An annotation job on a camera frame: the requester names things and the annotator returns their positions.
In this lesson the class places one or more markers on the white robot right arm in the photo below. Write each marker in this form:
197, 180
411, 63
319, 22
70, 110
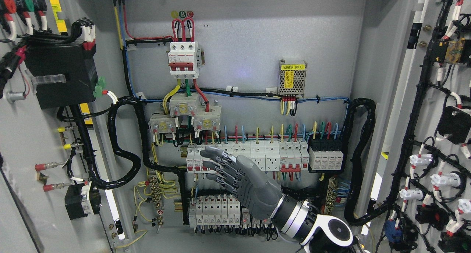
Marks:
316, 233

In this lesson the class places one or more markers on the lower row relays and breakers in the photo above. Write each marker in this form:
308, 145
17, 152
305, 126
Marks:
224, 213

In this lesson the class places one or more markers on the metal mesh power supply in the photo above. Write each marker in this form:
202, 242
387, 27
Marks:
292, 75

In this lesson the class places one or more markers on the black selector switch rear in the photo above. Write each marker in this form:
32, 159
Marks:
81, 200

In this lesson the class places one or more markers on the grey cabinet door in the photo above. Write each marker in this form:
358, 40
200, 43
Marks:
36, 221
411, 176

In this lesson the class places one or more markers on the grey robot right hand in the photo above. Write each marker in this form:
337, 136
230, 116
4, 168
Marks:
241, 176

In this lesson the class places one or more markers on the three current transformers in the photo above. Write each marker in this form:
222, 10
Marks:
187, 108

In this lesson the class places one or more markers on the black surge protector block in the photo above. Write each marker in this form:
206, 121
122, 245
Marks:
325, 156

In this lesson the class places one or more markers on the brass ground terminal bar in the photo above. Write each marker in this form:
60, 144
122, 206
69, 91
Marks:
156, 196

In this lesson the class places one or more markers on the black meter rear housing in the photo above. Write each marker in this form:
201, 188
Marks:
62, 74

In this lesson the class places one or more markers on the red white main breaker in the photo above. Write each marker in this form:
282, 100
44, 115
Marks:
185, 60

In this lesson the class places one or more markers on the upper row circuit breakers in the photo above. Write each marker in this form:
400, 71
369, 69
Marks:
287, 156

